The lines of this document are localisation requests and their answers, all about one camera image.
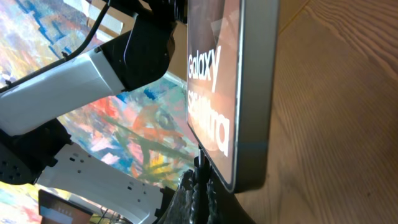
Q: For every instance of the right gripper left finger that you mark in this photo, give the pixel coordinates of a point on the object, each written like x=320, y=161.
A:
x=184, y=205

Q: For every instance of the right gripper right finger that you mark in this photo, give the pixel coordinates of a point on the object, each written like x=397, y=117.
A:
x=223, y=206

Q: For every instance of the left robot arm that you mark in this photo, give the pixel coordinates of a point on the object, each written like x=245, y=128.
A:
x=35, y=146

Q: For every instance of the dark monitor screen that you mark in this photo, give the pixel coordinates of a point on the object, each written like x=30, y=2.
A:
x=56, y=210

